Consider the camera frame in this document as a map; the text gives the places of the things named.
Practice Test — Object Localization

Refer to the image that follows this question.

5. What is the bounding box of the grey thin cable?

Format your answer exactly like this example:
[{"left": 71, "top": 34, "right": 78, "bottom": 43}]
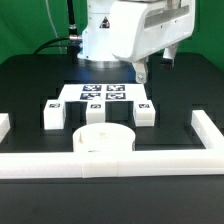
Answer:
[{"left": 44, "top": 0, "right": 64, "bottom": 55}]

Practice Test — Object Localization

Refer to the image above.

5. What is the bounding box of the white U-shaped fence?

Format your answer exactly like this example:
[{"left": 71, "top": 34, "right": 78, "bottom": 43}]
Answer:
[{"left": 0, "top": 110, "right": 224, "bottom": 179}]

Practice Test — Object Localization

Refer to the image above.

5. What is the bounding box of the white marker sheet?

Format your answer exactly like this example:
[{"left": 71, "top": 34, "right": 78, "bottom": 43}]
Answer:
[{"left": 59, "top": 84, "right": 147, "bottom": 102}]

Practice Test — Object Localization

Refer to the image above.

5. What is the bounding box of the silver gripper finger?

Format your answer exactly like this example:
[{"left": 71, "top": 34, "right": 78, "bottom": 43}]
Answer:
[
  {"left": 133, "top": 58, "right": 148, "bottom": 84},
  {"left": 161, "top": 44, "right": 178, "bottom": 69}
]

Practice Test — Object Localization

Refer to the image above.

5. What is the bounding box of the black cable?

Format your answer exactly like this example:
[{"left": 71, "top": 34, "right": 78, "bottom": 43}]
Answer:
[{"left": 32, "top": 0, "right": 83, "bottom": 56}]

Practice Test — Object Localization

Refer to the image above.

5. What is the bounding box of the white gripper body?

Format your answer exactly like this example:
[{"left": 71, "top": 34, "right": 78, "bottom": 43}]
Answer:
[{"left": 109, "top": 0, "right": 196, "bottom": 62}]

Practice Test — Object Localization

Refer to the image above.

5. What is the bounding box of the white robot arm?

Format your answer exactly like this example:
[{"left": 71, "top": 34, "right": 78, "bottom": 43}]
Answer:
[{"left": 78, "top": 0, "right": 196, "bottom": 84}]

